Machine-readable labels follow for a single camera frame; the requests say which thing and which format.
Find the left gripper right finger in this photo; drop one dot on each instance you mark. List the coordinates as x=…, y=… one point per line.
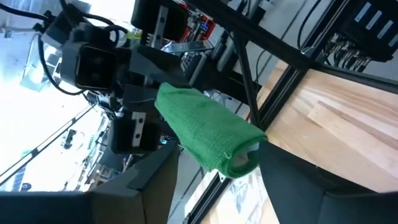
x=289, y=186

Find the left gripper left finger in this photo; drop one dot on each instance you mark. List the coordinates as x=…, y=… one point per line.
x=155, y=180

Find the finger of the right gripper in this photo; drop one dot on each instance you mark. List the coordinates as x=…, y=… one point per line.
x=149, y=62
x=136, y=99

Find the green elastic bandage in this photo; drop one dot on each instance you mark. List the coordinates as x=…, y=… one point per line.
x=205, y=127

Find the black controller box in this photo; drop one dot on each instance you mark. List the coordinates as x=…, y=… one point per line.
x=373, y=28

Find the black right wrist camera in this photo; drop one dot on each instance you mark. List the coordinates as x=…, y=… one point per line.
x=90, y=67

